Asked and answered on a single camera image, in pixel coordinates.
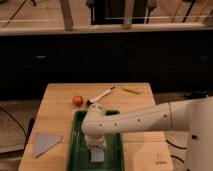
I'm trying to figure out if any grey-blue sponge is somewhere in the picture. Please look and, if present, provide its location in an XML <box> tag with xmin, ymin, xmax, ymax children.
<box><xmin>91</xmin><ymin>147</ymin><xmax>104</xmax><ymax>163</ymax></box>

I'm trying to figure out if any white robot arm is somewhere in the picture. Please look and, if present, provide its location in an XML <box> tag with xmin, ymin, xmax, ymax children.
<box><xmin>81</xmin><ymin>97</ymin><xmax>213</xmax><ymax>171</ymax></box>

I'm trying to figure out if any green plastic tray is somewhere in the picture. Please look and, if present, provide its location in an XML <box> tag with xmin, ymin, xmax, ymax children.
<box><xmin>66</xmin><ymin>110</ymin><xmax>125</xmax><ymax>171</ymax></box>

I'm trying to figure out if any red tomato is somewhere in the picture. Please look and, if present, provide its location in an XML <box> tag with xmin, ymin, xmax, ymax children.
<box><xmin>72</xmin><ymin>95</ymin><xmax>83</xmax><ymax>107</ymax></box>

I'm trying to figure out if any grey triangular cloth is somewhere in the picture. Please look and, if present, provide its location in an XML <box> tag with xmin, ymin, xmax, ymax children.
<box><xmin>32</xmin><ymin>133</ymin><xmax>62</xmax><ymax>158</ymax></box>

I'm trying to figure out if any yellow banana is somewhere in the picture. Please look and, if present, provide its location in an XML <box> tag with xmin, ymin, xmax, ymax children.
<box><xmin>121</xmin><ymin>86</ymin><xmax>142</xmax><ymax>94</ymax></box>

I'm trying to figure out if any dark blue floor object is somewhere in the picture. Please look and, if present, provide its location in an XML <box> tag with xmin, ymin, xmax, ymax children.
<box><xmin>184</xmin><ymin>91</ymin><xmax>213</xmax><ymax>99</ymax></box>

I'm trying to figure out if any white-handled black brush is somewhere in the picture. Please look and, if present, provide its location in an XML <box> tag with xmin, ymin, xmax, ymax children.
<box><xmin>86</xmin><ymin>86</ymin><xmax>115</xmax><ymax>107</ymax></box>

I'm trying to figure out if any black floor cable right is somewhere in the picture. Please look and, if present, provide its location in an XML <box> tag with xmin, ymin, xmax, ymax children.
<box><xmin>165</xmin><ymin>138</ymin><xmax>193</xmax><ymax>171</ymax></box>

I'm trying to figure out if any black floor cable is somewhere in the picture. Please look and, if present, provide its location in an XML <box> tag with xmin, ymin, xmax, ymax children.
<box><xmin>165</xmin><ymin>138</ymin><xmax>193</xmax><ymax>171</ymax></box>
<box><xmin>0</xmin><ymin>105</ymin><xmax>29</xmax><ymax>152</ymax></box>

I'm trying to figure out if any black floor cable left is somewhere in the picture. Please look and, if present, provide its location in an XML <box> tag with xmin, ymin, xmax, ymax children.
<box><xmin>0</xmin><ymin>105</ymin><xmax>29</xmax><ymax>152</ymax></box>

